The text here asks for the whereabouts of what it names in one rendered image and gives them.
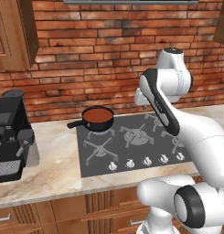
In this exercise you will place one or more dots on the white hob knob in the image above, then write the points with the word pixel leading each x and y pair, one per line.
pixel 147 161
pixel 164 158
pixel 180 156
pixel 130 164
pixel 112 166

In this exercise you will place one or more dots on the red marinara sauce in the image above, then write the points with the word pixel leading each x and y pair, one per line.
pixel 97 115

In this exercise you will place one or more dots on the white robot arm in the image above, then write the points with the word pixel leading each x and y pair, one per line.
pixel 204 143

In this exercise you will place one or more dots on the wooden drawer front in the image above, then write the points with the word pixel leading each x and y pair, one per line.
pixel 125 210
pixel 28 221

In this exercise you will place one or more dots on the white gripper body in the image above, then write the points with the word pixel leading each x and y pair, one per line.
pixel 140 97

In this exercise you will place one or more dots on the black coffee machine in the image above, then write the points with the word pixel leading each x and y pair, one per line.
pixel 9 134

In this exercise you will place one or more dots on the grey gas hob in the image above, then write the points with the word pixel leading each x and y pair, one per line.
pixel 101 164

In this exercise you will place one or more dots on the black saucepan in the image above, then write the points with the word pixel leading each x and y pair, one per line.
pixel 101 124

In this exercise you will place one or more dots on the wooden cupboard door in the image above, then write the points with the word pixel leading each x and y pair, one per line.
pixel 69 214

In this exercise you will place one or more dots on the wooden wall cupboard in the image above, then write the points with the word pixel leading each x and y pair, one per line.
pixel 222 21
pixel 12 33

